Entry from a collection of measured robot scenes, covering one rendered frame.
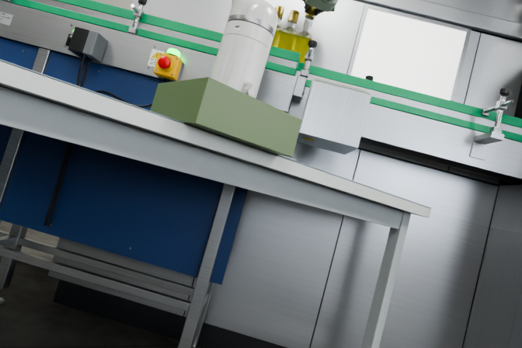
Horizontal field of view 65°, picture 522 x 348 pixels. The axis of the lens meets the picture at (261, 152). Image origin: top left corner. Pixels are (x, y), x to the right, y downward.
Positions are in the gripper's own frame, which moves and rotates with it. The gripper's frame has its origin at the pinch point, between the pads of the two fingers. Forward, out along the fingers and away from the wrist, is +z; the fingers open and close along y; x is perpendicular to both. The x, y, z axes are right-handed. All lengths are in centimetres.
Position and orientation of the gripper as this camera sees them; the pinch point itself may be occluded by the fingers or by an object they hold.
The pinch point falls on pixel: (312, 8)
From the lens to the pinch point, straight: 161.8
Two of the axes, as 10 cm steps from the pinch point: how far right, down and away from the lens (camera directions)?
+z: -2.2, 0.2, 9.8
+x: -2.7, 9.6, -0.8
